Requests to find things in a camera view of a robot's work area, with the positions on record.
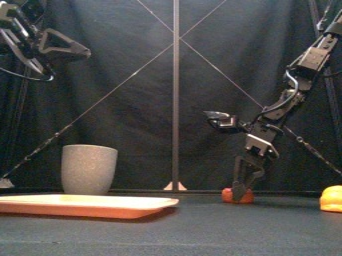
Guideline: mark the orange-red toy donut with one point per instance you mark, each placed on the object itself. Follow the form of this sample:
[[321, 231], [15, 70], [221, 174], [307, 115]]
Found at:
[[228, 196]]

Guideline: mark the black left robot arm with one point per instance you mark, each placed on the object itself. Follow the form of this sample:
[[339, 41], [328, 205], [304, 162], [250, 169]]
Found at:
[[27, 6]]

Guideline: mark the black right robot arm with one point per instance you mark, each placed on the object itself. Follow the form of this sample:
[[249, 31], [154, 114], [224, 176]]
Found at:
[[308, 63]]

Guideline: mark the yellow-orange toy food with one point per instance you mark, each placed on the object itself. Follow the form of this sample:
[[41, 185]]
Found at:
[[332, 199]]

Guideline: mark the black cloth backdrop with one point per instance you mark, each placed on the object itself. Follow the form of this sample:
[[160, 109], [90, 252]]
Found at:
[[134, 133]]

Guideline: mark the grey speckled cup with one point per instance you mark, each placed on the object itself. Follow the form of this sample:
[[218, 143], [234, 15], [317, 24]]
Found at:
[[89, 170]]

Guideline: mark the orange plastic tray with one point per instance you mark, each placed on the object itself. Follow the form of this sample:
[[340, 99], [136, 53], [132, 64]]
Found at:
[[85, 206]]

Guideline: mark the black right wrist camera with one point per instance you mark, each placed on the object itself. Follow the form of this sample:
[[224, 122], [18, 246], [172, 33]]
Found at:
[[222, 120]]

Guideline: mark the metal post foot bracket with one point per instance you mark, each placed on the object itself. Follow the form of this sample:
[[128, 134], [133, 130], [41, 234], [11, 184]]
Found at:
[[176, 186]]

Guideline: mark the grey vertical frame post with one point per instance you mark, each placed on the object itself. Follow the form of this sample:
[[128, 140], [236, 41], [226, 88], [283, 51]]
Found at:
[[176, 93]]

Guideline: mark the metal corner foot bracket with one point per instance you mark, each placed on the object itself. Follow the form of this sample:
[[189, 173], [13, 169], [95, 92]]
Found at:
[[5, 183]]

